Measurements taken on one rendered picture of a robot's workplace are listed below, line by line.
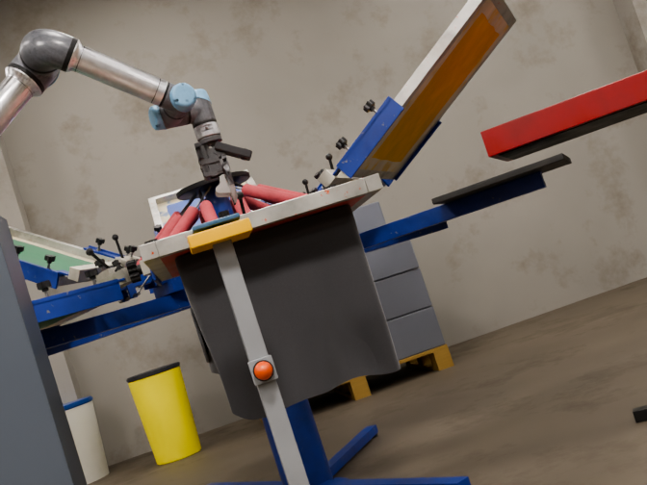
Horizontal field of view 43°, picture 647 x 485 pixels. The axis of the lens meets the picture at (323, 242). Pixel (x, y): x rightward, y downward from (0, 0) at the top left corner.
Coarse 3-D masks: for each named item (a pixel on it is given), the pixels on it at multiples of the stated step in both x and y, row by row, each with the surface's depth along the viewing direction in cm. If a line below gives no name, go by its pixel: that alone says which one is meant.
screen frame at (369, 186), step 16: (368, 176) 193; (320, 192) 191; (336, 192) 191; (352, 192) 192; (368, 192) 193; (272, 208) 189; (288, 208) 189; (304, 208) 190; (320, 208) 192; (352, 208) 221; (256, 224) 188; (160, 240) 184; (176, 240) 185; (144, 256) 183; (160, 256) 184; (160, 272) 226
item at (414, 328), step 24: (360, 216) 601; (384, 264) 556; (408, 264) 558; (384, 288) 554; (408, 288) 557; (384, 312) 552; (408, 312) 555; (432, 312) 558; (408, 336) 553; (432, 336) 556; (408, 360) 550; (432, 360) 561; (360, 384) 543
